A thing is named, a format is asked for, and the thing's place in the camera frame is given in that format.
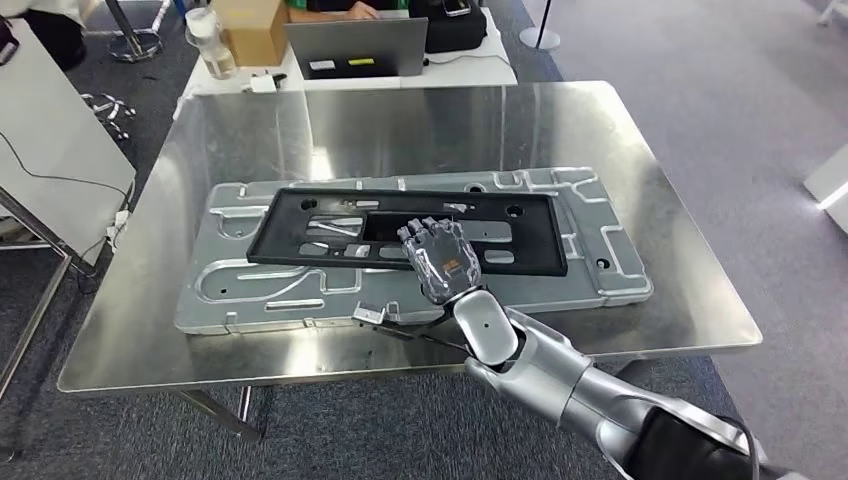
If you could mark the white desk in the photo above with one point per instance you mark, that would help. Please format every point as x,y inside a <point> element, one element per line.
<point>464,76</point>

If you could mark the grey laptop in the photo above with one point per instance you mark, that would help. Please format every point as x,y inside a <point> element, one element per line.
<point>358,43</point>

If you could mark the chrome chair base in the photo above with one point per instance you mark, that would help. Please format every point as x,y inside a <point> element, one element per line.
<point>136,46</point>

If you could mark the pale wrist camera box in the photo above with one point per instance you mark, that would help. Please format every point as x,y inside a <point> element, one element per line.
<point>369,313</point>

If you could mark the grey stamped metal panel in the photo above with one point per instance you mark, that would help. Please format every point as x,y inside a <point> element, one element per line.
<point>265,291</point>

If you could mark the person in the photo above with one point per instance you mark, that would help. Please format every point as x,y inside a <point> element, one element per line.
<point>60,40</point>
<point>298,4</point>

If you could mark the brown cardboard box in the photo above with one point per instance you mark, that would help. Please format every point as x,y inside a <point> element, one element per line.
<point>248,33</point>

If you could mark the stainless steel workbench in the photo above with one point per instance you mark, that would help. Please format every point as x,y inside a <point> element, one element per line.
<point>696,265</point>

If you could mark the person's hand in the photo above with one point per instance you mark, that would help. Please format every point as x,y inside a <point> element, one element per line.
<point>363,11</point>

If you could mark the black padded case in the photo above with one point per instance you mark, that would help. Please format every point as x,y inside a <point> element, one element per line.
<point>457,33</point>

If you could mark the clear plastic bottle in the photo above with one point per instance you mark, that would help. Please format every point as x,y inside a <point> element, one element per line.
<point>212,46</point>

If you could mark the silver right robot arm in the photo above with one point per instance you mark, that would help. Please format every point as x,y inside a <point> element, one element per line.
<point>550,378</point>

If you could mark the black phone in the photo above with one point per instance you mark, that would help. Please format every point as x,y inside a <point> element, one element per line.
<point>457,8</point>

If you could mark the black plastic plate bracket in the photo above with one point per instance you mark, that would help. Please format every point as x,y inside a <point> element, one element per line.
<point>530,232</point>

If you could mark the grey stanchion post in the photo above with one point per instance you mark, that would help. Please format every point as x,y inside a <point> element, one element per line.
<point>540,38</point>

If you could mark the white power strip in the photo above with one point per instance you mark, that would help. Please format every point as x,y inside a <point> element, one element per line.
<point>118,228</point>

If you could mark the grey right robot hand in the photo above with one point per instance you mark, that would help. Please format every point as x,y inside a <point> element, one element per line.
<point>444,258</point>

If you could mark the white charger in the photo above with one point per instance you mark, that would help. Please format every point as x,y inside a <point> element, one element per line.
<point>265,83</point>

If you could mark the white lit counter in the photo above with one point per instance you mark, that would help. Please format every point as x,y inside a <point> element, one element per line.
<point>831,192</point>

